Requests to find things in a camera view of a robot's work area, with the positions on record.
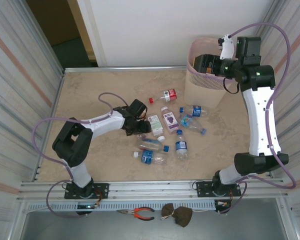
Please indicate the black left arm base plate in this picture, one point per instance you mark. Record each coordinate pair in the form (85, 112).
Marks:
(102, 190)

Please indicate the clear bottle blue label white cap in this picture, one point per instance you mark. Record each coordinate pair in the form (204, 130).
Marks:
(147, 156)

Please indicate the clear bottle red white label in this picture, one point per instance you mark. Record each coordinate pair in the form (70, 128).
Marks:
(170, 95)

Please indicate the clear bottle round logo blue label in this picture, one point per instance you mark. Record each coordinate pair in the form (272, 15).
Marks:
(196, 111)

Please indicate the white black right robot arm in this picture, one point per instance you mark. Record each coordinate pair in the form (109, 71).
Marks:
(260, 120)

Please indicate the beige ribbed waste bin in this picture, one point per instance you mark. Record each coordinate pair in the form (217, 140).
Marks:
(202, 95)

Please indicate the grey metal shelf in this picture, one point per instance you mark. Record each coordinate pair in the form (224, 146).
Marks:
(215, 230)

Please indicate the white door frame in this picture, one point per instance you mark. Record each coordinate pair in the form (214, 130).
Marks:
(90, 32)

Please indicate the brown cloth pouch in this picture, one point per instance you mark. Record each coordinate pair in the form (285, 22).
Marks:
(182, 216)

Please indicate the small controller board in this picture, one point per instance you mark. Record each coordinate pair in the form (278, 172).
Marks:
(222, 203)
(87, 206)

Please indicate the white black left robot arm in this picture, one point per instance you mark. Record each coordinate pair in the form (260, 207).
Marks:
(102, 125)

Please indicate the grape juice bottle purple label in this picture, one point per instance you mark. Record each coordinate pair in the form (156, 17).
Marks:
(170, 120)

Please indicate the aluminium table frame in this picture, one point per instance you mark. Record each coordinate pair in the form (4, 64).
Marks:
(150, 186)

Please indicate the bottle green white label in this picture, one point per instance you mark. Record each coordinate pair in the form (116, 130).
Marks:
(155, 123)

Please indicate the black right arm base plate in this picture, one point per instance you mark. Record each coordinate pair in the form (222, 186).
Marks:
(202, 188)

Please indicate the clear bottle colourful label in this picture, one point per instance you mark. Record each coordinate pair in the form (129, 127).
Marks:
(186, 120)

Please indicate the clear bottle thin label blue cap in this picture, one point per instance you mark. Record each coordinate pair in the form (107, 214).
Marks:
(153, 145)

